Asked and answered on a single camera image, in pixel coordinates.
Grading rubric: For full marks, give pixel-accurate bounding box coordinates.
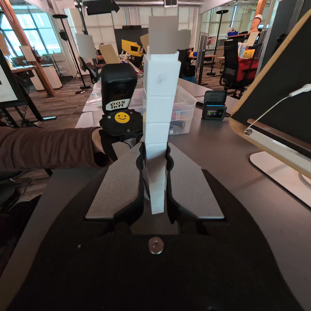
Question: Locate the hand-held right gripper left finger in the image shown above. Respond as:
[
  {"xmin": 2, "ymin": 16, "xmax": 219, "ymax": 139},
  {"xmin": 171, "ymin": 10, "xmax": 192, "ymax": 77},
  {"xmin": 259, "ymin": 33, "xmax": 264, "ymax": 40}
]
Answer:
[{"xmin": 85, "ymin": 142, "xmax": 147, "ymax": 225}]

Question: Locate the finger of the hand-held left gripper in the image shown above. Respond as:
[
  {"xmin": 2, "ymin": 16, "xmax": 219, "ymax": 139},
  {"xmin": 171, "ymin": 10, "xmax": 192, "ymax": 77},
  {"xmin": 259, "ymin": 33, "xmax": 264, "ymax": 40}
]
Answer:
[{"xmin": 112, "ymin": 141, "xmax": 133, "ymax": 161}]

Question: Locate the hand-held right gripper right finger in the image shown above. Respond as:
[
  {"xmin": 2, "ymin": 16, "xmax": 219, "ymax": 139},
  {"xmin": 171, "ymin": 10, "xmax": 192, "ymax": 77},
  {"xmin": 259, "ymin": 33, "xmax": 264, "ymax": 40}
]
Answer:
[{"xmin": 165, "ymin": 142, "xmax": 225, "ymax": 224}]

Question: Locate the white block bar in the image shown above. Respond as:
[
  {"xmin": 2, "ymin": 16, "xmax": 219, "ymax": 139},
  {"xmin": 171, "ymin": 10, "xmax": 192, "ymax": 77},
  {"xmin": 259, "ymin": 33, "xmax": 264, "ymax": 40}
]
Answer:
[{"xmin": 142, "ymin": 47, "xmax": 182, "ymax": 215}]

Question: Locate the clear plastic bin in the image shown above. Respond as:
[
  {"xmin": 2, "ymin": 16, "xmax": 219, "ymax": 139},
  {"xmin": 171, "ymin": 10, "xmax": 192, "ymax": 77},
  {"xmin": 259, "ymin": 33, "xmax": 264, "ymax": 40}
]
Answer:
[{"xmin": 136, "ymin": 86, "xmax": 198, "ymax": 135}]

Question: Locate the person's left forearm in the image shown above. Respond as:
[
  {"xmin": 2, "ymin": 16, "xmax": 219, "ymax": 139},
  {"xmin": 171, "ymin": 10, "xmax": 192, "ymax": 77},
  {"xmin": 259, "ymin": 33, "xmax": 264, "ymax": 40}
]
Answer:
[{"xmin": 0, "ymin": 126, "xmax": 108, "ymax": 174}]

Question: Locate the yellow box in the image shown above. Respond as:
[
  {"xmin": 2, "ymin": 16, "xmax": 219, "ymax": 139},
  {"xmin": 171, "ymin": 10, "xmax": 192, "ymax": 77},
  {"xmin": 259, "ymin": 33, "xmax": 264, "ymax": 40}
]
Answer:
[{"xmin": 121, "ymin": 39, "xmax": 144, "ymax": 57}]

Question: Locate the black floor lamp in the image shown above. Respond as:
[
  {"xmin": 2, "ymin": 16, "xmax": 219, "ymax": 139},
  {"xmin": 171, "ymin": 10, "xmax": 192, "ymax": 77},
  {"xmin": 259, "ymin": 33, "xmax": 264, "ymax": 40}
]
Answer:
[
  {"xmin": 207, "ymin": 10, "xmax": 229, "ymax": 76},
  {"xmin": 52, "ymin": 14, "xmax": 91, "ymax": 89}
]

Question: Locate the white cabinet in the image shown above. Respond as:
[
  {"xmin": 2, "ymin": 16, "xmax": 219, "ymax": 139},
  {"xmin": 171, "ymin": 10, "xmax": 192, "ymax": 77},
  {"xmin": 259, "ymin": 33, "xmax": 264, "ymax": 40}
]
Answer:
[{"xmin": 31, "ymin": 65, "xmax": 63, "ymax": 91}]

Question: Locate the black studio light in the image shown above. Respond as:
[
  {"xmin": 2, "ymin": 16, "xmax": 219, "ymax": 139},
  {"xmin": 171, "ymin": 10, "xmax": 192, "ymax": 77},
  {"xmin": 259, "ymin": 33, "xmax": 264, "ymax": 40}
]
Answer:
[{"xmin": 83, "ymin": 0, "xmax": 120, "ymax": 15}]

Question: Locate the black charging case with screen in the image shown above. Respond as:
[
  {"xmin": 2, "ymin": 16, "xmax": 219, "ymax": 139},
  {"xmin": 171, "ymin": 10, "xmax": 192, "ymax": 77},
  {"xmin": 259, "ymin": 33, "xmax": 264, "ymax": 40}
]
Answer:
[{"xmin": 202, "ymin": 90, "xmax": 228, "ymax": 120}]

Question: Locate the black white marker sign board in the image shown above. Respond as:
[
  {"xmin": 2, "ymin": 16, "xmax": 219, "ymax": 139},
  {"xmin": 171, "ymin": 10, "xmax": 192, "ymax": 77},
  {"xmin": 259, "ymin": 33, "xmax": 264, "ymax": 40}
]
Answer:
[{"xmin": 0, "ymin": 49, "xmax": 57, "ymax": 128}]

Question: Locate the black office chair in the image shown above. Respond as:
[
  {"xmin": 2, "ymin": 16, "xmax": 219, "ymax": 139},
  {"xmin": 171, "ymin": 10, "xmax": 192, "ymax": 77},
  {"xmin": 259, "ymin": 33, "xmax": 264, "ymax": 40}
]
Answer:
[{"xmin": 219, "ymin": 40, "xmax": 258, "ymax": 99}]

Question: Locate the red jacket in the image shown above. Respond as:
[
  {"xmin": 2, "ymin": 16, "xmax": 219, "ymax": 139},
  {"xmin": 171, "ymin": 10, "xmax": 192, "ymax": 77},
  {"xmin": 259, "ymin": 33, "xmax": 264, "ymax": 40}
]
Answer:
[{"xmin": 237, "ymin": 56, "xmax": 260, "ymax": 84}]

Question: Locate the black board book stand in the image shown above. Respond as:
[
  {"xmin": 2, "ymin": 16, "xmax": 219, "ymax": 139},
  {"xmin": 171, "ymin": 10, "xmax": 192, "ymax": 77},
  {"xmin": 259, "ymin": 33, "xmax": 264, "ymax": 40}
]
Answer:
[{"xmin": 230, "ymin": 10, "xmax": 311, "ymax": 207}]

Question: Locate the mannequin head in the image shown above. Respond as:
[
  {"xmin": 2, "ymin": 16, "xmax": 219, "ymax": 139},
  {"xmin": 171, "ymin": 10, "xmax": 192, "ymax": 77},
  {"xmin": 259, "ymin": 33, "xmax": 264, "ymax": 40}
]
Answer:
[{"xmin": 249, "ymin": 14, "xmax": 263, "ymax": 32}]

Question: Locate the wire page holder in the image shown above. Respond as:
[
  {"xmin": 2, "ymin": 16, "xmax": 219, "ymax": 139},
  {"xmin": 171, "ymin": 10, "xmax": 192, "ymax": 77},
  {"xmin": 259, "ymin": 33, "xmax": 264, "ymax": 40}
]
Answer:
[{"xmin": 244, "ymin": 84, "xmax": 311, "ymax": 136}]

